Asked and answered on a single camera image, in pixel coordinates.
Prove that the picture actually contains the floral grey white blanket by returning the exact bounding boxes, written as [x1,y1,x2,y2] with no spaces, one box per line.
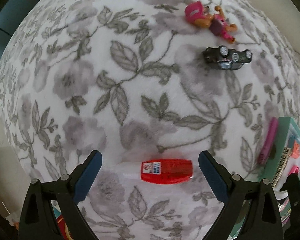
[0,0,300,239]

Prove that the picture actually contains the black toy car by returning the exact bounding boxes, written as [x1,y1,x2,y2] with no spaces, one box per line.
[202,46,253,70]

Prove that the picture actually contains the red printed packet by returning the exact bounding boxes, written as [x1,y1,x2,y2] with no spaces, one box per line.
[57,215,73,240]

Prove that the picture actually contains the red glue bottle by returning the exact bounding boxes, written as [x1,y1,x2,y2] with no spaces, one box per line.
[116,159,193,185]

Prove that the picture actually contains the pink puppy figurine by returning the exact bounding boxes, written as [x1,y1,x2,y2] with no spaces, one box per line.
[184,1,237,44]

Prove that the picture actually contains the teal rimmed white tray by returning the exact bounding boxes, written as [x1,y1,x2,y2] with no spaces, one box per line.
[257,117,300,200]

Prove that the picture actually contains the magenta comb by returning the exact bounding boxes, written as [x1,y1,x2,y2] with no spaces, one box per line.
[257,117,279,165]

